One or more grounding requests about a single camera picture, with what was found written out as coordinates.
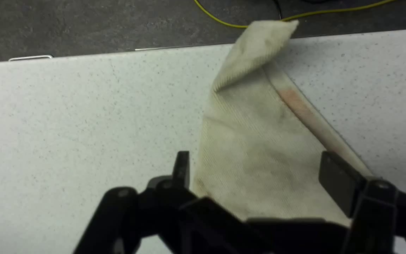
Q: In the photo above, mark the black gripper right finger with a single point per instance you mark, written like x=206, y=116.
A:
x=381, y=216

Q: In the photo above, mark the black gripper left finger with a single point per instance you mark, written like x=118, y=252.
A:
x=133, y=221

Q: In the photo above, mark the stained white towel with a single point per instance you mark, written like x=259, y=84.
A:
x=259, y=156

